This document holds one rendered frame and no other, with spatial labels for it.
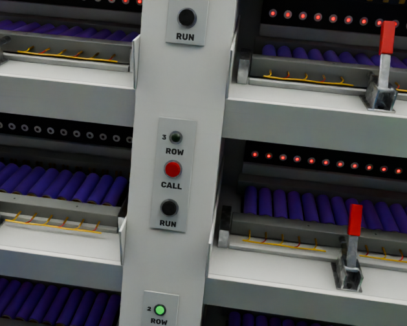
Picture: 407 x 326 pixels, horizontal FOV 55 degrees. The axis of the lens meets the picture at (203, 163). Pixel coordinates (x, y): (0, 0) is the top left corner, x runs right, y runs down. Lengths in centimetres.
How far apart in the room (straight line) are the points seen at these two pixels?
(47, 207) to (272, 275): 28
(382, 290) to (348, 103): 21
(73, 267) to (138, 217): 10
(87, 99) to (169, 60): 10
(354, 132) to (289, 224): 15
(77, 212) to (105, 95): 16
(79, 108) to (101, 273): 19
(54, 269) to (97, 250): 5
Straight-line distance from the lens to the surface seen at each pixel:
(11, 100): 49
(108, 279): 49
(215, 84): 41
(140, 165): 43
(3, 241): 53
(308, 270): 49
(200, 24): 42
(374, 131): 44
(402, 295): 51
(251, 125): 42
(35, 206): 54
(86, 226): 52
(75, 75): 47
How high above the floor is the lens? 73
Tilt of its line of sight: 10 degrees down
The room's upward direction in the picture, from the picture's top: 6 degrees clockwise
